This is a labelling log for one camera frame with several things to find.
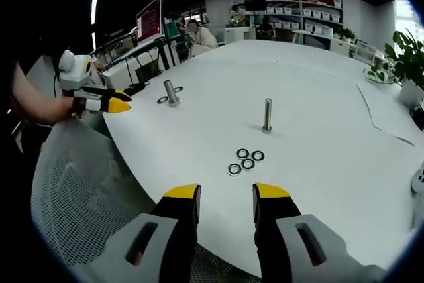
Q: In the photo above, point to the white desk with black legs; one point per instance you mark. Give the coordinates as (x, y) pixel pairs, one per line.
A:
(132, 52)

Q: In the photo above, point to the grey mesh chair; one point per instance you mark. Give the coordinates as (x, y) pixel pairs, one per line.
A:
(83, 190)

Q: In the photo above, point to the slim tall threaded stud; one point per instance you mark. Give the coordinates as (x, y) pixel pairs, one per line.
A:
(267, 114)

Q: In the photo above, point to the shelf with white bins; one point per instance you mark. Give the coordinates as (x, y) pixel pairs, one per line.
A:
(308, 14)

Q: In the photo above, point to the thick short threaded stud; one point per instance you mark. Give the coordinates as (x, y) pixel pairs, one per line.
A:
(171, 92)

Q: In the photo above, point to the black monitor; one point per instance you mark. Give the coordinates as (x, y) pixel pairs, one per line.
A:
(255, 4)

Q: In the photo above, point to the red screen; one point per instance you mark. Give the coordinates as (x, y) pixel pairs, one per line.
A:
(149, 19)

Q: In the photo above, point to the green potted plant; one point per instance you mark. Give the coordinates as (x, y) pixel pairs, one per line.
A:
(409, 54)

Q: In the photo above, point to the white rounded device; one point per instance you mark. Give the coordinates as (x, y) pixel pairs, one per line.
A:
(418, 178)

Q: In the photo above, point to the small green plant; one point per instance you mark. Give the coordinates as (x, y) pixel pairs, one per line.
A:
(346, 33)

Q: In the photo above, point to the white paper sheet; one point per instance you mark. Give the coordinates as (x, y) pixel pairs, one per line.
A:
(384, 110)

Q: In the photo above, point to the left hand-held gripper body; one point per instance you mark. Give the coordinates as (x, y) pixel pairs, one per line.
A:
(71, 74)

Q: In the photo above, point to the steel washer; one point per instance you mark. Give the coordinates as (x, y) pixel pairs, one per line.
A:
(229, 169)
(243, 164)
(238, 153)
(180, 89)
(253, 155)
(159, 100)

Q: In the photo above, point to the white plant pot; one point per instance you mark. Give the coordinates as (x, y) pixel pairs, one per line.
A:
(410, 92)

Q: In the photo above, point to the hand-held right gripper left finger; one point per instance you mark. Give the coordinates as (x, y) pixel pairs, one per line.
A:
(172, 230)

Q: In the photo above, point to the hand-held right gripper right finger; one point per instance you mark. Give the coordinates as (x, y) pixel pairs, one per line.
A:
(278, 230)

